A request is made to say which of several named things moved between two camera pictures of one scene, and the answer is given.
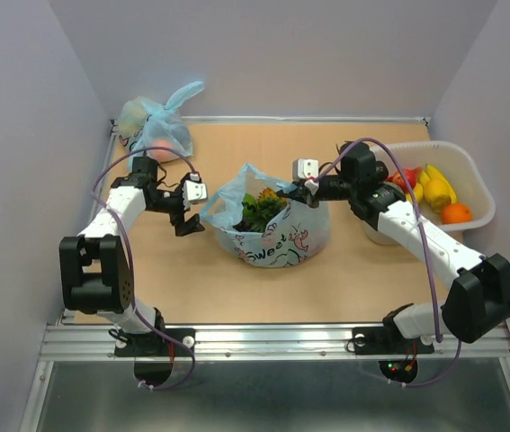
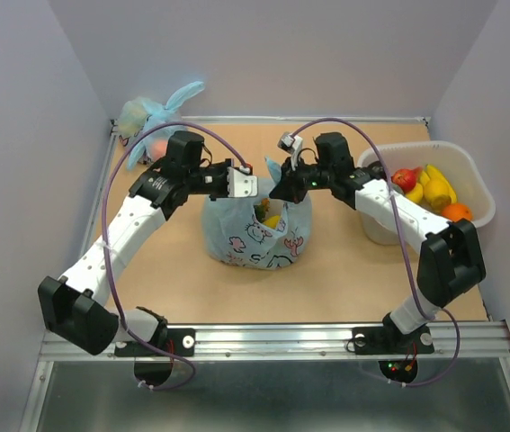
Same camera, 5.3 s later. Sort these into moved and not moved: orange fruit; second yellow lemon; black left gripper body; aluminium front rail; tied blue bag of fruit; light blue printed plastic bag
Moved: light blue printed plastic bag; black left gripper body
Not moved: aluminium front rail; second yellow lemon; orange fruit; tied blue bag of fruit
